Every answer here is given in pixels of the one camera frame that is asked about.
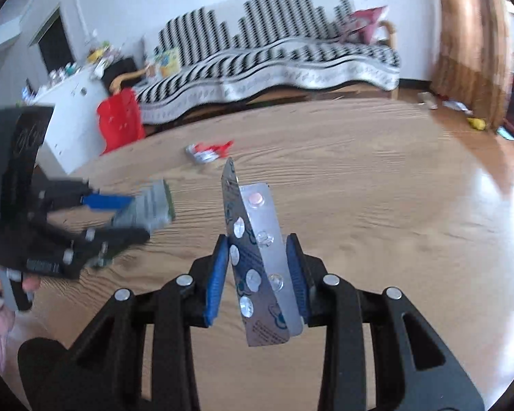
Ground children's picture book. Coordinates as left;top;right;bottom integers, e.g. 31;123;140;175
154;47;182;78

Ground yellow toy on floor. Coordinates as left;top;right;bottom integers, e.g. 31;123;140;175
467;117;488;131

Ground pink cartoon pillow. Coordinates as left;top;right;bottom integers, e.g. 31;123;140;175
340;5;389;45

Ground white cabinet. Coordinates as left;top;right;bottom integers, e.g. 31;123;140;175
32;67;108;178

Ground red silver candy wrapper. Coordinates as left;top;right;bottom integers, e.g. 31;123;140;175
184;141;234;164

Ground slippers on floor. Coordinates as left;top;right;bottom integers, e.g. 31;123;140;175
418;92;437;110

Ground red plastic chair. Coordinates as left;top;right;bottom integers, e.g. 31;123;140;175
97;88;146;154

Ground silver pill blister pack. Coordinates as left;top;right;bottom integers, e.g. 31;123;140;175
222;158;304;347

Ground black white striped sofa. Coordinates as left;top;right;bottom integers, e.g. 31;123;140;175
135;0;401;125

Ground brown curtain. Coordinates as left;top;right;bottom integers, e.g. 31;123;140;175
431;0;514;130

